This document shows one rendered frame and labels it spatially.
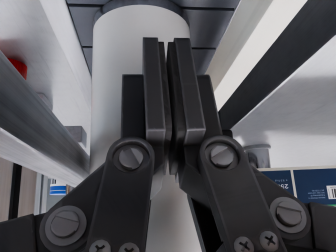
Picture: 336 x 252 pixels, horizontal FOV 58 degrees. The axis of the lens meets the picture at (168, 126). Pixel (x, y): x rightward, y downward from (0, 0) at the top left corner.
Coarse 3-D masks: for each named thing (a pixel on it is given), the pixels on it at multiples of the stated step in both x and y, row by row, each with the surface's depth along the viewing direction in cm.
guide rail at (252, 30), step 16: (256, 0) 11; (272, 0) 10; (288, 0) 10; (304, 0) 10; (240, 16) 12; (256, 16) 11; (272, 16) 10; (288, 16) 10; (240, 32) 12; (256, 32) 11; (272, 32) 11; (224, 48) 15; (240, 48) 12; (256, 48) 12; (224, 64) 15; (240, 64) 14; (224, 80) 15; (240, 80) 15; (224, 96) 17
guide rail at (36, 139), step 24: (0, 72) 5; (0, 96) 5; (24, 96) 6; (0, 120) 5; (24, 120) 6; (48, 120) 8; (0, 144) 6; (24, 144) 7; (48, 144) 8; (72, 144) 11; (48, 168) 10; (72, 168) 11
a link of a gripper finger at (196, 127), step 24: (168, 48) 10; (168, 72) 10; (192, 72) 9; (192, 96) 9; (192, 120) 8; (216, 120) 9; (192, 144) 9; (192, 168) 8; (192, 192) 9; (264, 192) 8; (288, 192) 8; (288, 216) 7; (288, 240) 7
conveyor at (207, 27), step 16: (80, 0) 14; (96, 0) 14; (176, 0) 15; (192, 0) 15; (208, 0) 15; (224, 0) 15; (80, 16) 15; (192, 16) 16; (208, 16) 16; (224, 16) 16; (80, 32) 17; (192, 32) 17; (208, 32) 17; (192, 48) 19; (208, 48) 19
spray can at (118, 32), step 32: (128, 0) 14; (160, 0) 14; (96, 32) 15; (128, 32) 13; (160, 32) 14; (96, 64) 14; (128, 64) 13; (96, 96) 14; (96, 128) 13; (96, 160) 13; (160, 192) 12; (160, 224) 11; (192, 224) 12
